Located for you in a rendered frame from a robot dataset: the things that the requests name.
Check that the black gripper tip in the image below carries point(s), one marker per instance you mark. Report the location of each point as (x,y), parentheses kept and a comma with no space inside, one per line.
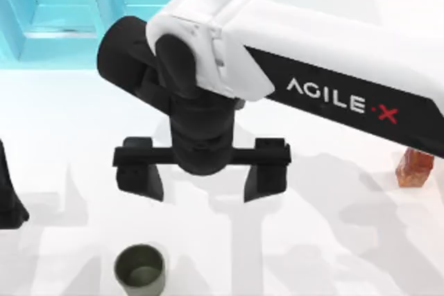
(8,199)

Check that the brown bread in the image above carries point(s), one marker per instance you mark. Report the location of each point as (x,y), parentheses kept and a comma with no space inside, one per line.
(414,169)

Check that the dark green cup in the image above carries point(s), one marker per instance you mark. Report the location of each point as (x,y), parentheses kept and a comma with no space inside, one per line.
(140,270)

